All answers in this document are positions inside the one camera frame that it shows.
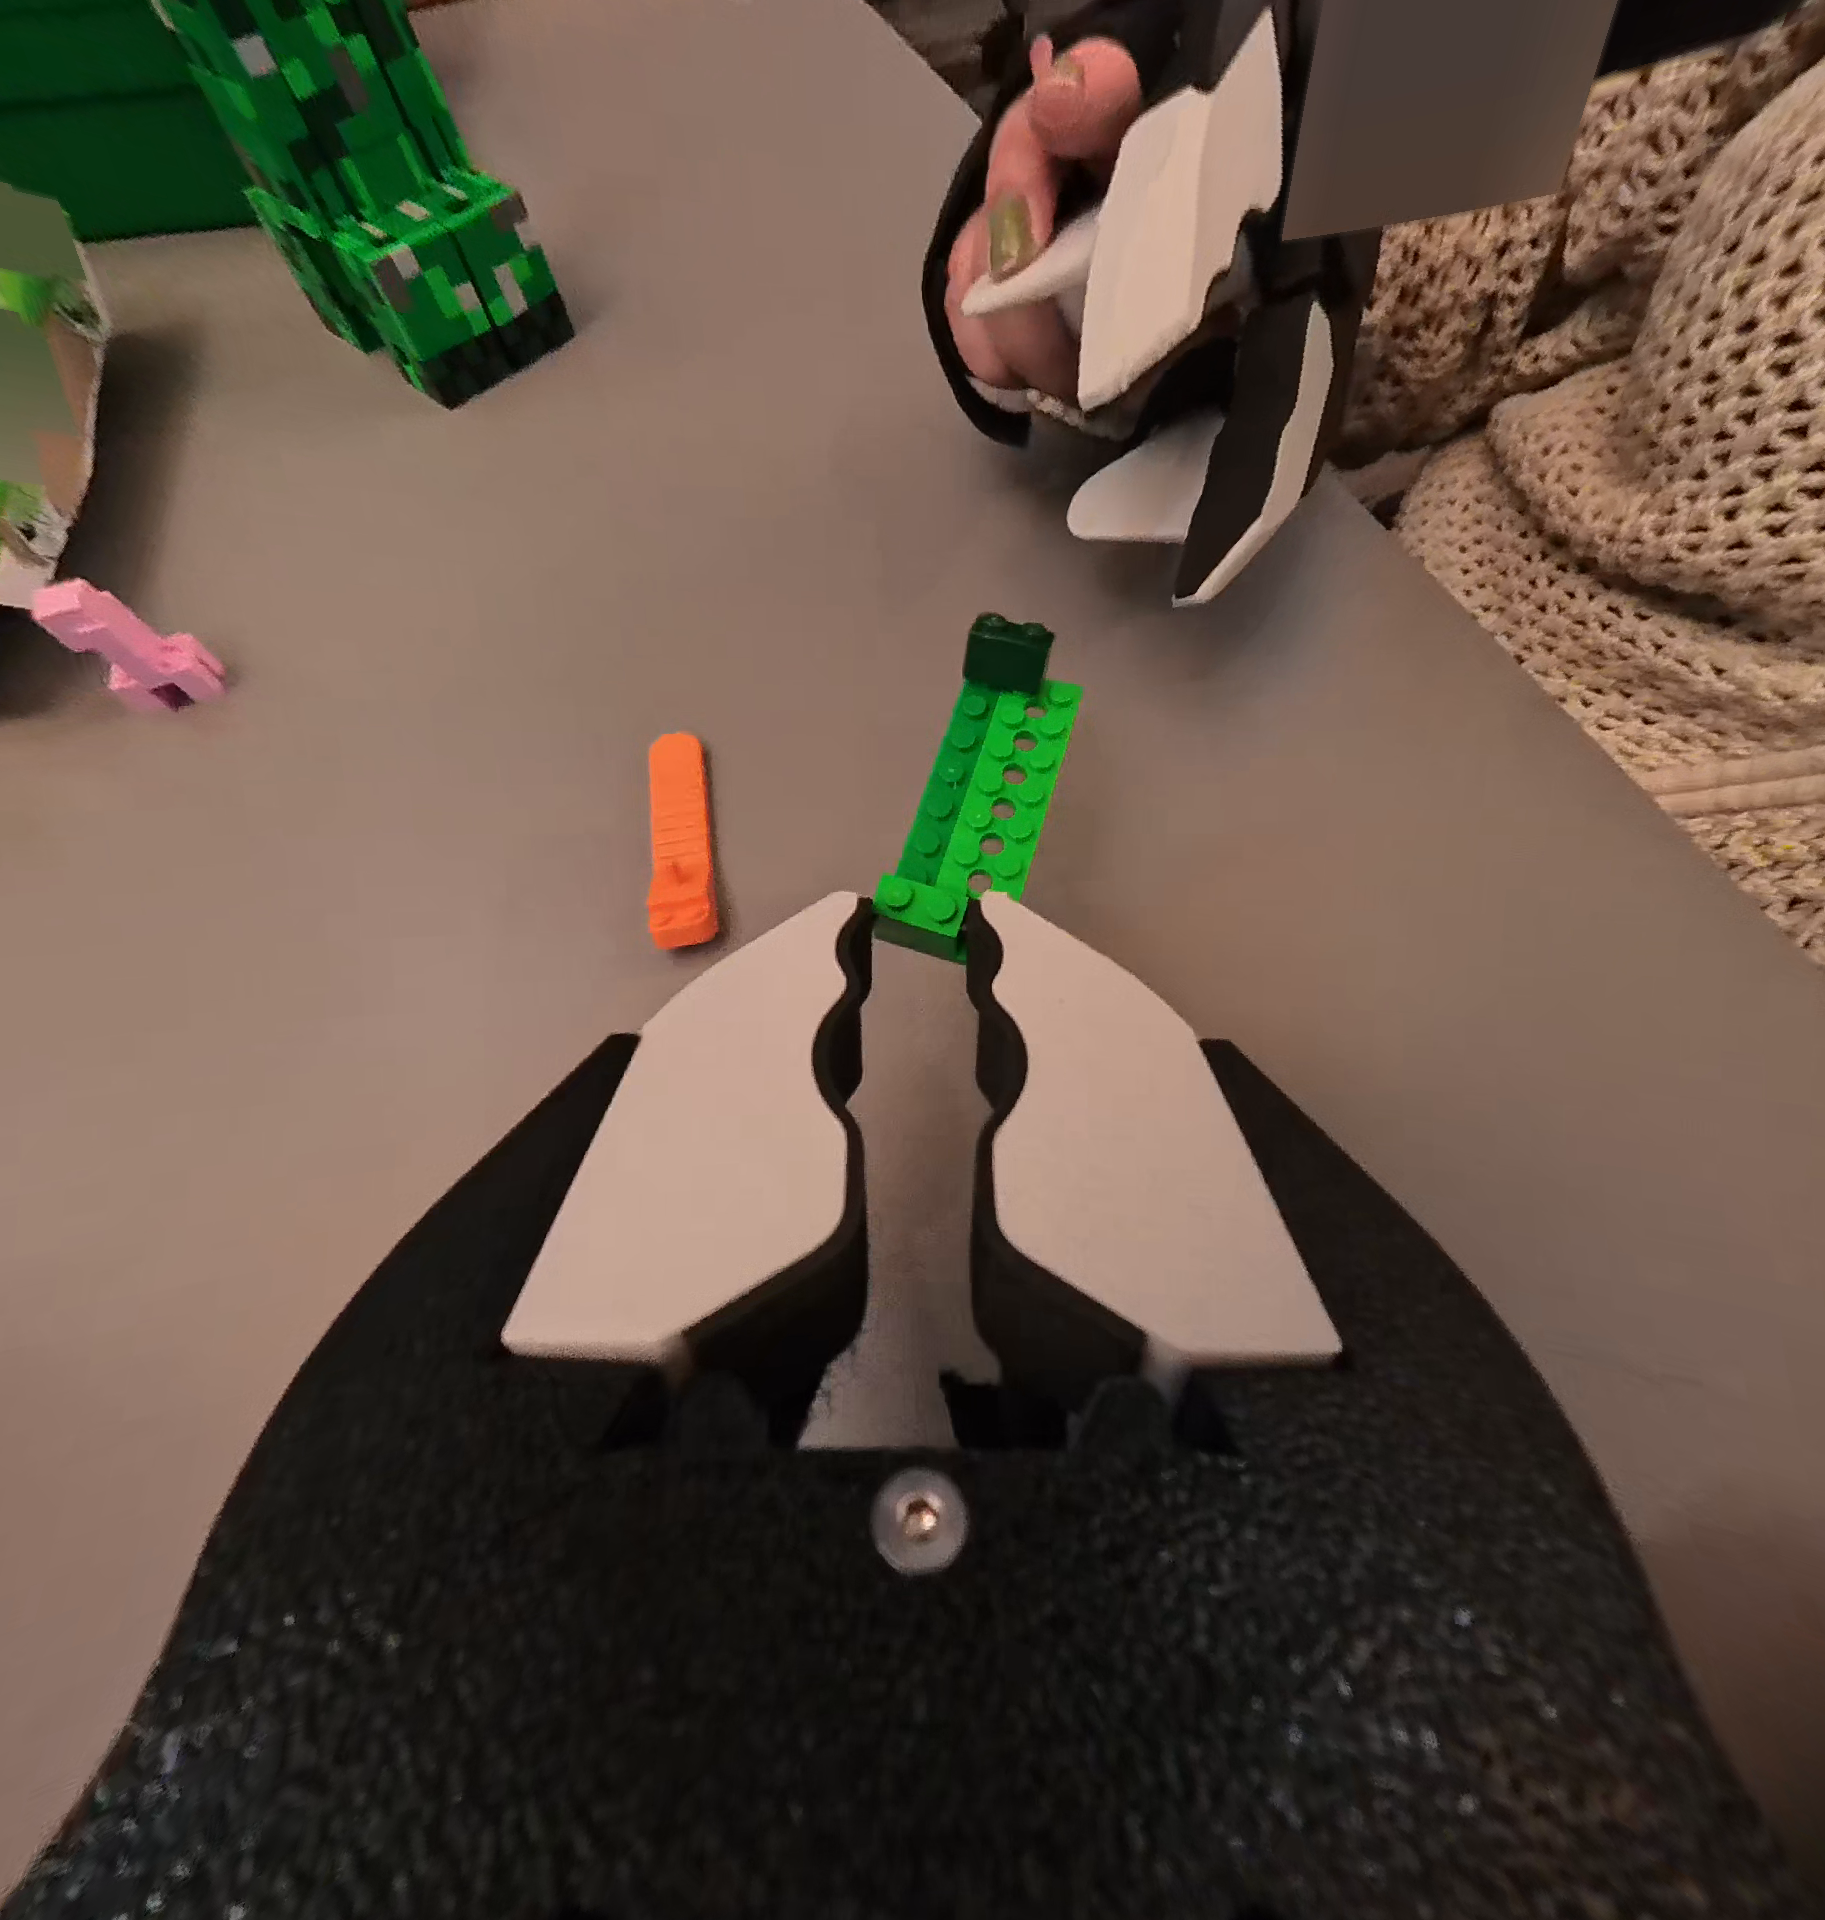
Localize long green lego plate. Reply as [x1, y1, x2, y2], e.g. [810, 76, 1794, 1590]
[945, 677, 1090, 911]

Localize green lego creeper figure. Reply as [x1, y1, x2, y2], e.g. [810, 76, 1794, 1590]
[154, 0, 580, 413]

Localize orange lego brick separator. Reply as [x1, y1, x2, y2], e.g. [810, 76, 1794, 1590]
[644, 733, 722, 951]

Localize green lego plate assembly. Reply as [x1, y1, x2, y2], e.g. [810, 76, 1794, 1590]
[868, 677, 1035, 963]

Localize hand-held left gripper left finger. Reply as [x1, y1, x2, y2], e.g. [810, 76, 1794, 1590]
[497, 889, 872, 1445]

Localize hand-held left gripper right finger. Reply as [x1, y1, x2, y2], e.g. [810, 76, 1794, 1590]
[971, 896, 1346, 1451]

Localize green plastic bins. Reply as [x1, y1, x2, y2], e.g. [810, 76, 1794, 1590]
[0, 0, 260, 242]

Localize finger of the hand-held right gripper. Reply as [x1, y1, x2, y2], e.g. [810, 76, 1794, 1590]
[1170, 288, 1341, 608]
[1072, 10, 1292, 414]

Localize person's right hand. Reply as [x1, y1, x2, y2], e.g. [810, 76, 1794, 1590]
[938, 28, 1148, 444]

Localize dark green lego piece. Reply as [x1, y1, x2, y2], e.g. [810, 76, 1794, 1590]
[962, 608, 1058, 688]

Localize cream knitted sweater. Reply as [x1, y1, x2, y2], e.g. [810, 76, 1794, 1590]
[1392, 28, 1825, 1010]

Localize green lego box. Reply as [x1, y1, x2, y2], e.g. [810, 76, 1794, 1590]
[0, 171, 113, 714]

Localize pink lego pig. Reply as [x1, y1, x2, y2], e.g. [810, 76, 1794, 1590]
[32, 572, 227, 714]

